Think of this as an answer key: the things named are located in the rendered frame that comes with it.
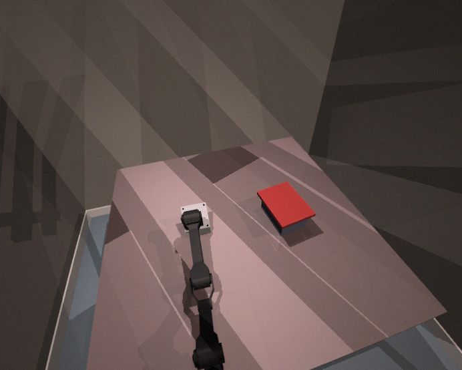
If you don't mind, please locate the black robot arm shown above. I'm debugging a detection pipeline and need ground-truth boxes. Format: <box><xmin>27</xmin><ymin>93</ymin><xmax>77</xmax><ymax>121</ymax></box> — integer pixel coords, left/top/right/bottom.
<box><xmin>181</xmin><ymin>209</ymin><xmax>225</xmax><ymax>370</ymax></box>

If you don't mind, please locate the red lid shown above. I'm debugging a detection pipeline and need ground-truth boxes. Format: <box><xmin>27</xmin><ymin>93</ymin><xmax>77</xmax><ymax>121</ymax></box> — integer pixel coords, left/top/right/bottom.
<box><xmin>257</xmin><ymin>182</ymin><xmax>316</xmax><ymax>229</ymax></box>

